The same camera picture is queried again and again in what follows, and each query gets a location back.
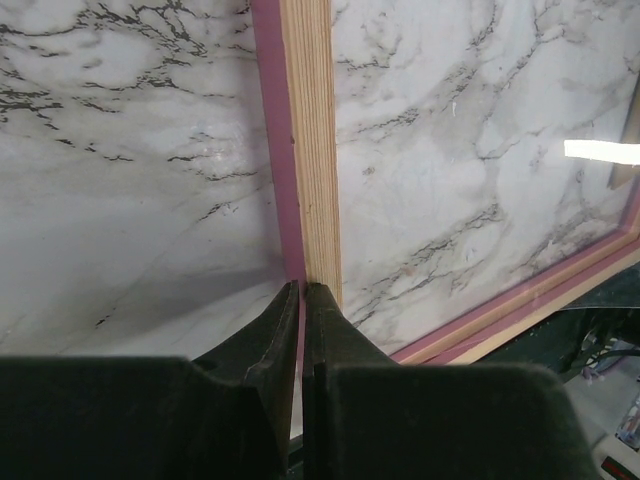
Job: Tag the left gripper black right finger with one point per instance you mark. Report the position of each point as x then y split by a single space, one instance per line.
368 417

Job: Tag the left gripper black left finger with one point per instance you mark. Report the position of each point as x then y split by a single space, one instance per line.
223 415

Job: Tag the pink wooden picture frame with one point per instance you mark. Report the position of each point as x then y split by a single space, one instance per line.
294 52

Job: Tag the building photo print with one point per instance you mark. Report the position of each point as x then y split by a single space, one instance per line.
621 174

